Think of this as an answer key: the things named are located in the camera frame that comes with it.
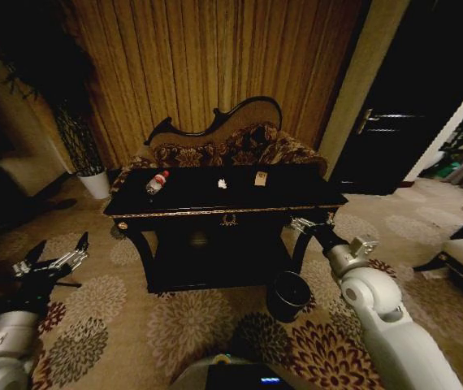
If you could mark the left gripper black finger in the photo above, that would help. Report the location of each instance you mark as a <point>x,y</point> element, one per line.
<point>75,256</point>
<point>36,256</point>

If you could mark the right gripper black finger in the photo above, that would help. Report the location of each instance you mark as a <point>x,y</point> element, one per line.
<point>300,224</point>

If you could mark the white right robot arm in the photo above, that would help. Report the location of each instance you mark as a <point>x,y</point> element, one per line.
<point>386,321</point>

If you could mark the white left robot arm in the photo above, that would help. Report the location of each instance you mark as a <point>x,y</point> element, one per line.
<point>0,349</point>

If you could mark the black round trash bin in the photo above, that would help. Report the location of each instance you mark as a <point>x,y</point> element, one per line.
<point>289,296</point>

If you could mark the small beige card box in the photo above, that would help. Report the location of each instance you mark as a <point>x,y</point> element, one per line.
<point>261,178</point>

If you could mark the white plant pot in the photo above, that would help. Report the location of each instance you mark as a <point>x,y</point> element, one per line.
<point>95,185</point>

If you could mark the black console table gold trim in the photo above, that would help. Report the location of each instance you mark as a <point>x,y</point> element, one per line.
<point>223,199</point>

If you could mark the beige armchair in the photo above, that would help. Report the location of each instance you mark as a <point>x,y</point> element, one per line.
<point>28,172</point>

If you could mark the crumpled white paper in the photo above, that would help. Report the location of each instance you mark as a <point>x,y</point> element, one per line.
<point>222,183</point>

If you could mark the clear plastic bottle red cap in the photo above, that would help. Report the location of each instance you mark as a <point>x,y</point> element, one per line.
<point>156,183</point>

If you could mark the tall dark leafy plant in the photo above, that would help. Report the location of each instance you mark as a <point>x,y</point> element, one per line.
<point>73,134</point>

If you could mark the curved dark-framed chaise sofa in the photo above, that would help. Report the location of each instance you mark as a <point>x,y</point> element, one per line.
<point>223,122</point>

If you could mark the dark wooden door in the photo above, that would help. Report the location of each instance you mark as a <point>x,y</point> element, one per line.
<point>410,101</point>

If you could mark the white robot front shell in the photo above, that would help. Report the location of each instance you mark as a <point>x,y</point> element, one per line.
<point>235,373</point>

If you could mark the golden pleated curtain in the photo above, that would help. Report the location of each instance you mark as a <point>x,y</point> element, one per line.
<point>199,61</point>

